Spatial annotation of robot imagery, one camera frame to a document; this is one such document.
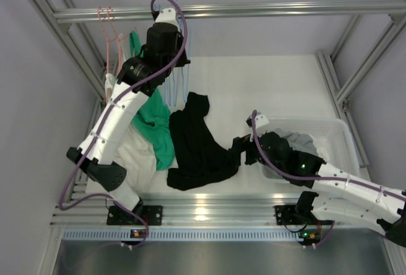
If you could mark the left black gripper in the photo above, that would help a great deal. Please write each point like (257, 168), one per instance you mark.
(176, 39)

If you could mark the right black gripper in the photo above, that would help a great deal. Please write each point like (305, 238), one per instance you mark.
(240, 145)

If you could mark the blue wire hanger with green garment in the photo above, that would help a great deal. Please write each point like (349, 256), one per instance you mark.
(186, 68)

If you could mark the black garment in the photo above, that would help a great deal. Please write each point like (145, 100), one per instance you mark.
(201, 160)

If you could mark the light blue wire hanger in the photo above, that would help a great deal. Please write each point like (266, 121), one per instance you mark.
(167, 91)

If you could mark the white tank top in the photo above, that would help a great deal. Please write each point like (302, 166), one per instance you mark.
(321, 148)

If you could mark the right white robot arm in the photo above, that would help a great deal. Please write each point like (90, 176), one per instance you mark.
(330, 194)

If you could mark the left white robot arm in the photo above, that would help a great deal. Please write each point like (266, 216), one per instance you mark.
(137, 80)

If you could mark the green garment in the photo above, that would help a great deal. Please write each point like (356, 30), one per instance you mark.
(152, 122)

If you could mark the clear plastic basket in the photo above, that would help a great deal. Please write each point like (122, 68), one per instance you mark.
(335, 133)

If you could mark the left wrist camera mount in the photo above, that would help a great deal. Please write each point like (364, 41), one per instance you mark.
(166, 15)

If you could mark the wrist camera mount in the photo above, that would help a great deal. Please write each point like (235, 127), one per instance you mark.
(166, 15)
(262, 124)

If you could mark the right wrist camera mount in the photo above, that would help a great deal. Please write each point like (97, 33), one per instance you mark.
(262, 124)

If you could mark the pink wire hanger outer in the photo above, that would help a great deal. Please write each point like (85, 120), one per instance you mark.
(108, 89)

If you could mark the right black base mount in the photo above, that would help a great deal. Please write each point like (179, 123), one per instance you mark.
(286, 215)

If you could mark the front aluminium rail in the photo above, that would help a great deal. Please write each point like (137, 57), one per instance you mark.
(188, 210)

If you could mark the perforated cable duct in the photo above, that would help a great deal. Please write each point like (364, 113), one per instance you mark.
(182, 234)

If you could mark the aluminium hanging rail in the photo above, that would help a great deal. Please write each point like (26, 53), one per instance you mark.
(311, 8)

